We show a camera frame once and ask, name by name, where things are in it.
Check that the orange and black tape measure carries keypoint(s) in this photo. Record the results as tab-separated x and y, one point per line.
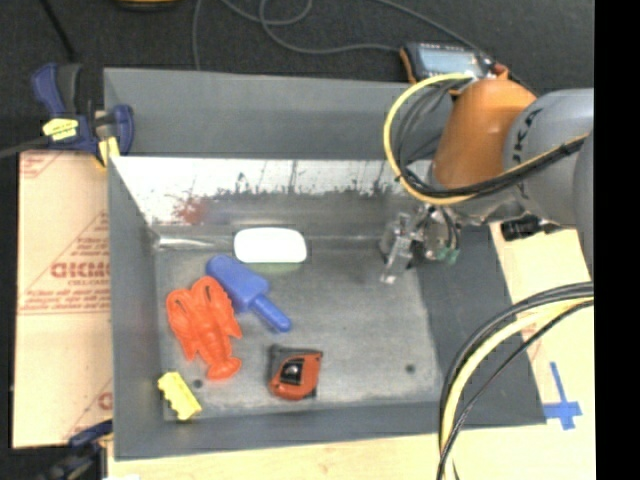
294	373

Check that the orange toy lobster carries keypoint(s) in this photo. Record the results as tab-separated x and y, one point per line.
205	323

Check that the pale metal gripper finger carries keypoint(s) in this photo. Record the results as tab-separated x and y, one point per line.
400	260
389	243

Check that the grey metal bin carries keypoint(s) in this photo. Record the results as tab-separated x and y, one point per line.
350	318

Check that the blue toy ice lolly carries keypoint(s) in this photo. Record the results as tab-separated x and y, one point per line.
240	283

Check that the white rounded sponge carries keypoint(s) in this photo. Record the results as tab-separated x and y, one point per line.
270	245

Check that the brown cardboard board red print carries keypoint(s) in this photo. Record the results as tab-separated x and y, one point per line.
60	268

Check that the black cylinder on white bracket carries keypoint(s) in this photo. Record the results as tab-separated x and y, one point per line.
520	228

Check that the yellow ridged block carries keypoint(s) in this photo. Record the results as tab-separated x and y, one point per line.
179	396

